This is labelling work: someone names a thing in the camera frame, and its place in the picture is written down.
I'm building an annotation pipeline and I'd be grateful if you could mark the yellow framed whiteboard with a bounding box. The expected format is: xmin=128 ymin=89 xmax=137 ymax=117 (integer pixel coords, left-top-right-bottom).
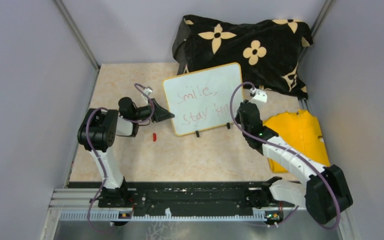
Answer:
xmin=162 ymin=62 xmax=244 ymax=136

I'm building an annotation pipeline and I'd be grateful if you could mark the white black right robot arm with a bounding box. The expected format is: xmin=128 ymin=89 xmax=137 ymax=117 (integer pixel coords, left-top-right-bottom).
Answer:
xmin=233 ymin=100 xmax=354 ymax=229

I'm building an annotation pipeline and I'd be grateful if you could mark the yellow cloth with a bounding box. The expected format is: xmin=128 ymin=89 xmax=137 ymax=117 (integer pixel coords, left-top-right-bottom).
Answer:
xmin=263 ymin=109 xmax=331 ymax=166

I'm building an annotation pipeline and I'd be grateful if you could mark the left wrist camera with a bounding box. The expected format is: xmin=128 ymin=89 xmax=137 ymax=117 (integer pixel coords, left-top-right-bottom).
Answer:
xmin=142 ymin=86 xmax=153 ymax=98

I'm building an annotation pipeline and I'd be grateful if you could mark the black floral pillow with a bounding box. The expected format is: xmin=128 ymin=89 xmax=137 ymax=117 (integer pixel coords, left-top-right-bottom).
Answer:
xmin=172 ymin=14 xmax=313 ymax=99

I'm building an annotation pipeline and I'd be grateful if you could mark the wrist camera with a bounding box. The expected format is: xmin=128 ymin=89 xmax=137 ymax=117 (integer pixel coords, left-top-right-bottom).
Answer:
xmin=142 ymin=86 xmax=153 ymax=98
xmin=249 ymin=88 xmax=268 ymax=104

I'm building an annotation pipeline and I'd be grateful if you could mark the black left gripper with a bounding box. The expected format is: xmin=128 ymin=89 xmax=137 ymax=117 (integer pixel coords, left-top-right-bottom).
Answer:
xmin=132 ymin=98 xmax=175 ymax=123

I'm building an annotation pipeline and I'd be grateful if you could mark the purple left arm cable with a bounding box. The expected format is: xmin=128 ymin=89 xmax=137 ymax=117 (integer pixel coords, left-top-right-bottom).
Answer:
xmin=85 ymin=82 xmax=156 ymax=234

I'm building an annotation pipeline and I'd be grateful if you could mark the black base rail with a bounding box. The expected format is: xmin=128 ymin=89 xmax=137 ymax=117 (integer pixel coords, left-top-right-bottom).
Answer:
xmin=66 ymin=180 xmax=296 ymax=226

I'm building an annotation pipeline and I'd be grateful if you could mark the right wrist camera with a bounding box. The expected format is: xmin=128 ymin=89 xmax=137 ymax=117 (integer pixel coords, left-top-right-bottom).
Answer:
xmin=249 ymin=88 xmax=268 ymax=104

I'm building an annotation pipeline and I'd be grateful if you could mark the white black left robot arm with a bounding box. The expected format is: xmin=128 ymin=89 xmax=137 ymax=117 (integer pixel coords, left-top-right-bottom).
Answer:
xmin=77 ymin=97 xmax=175 ymax=208

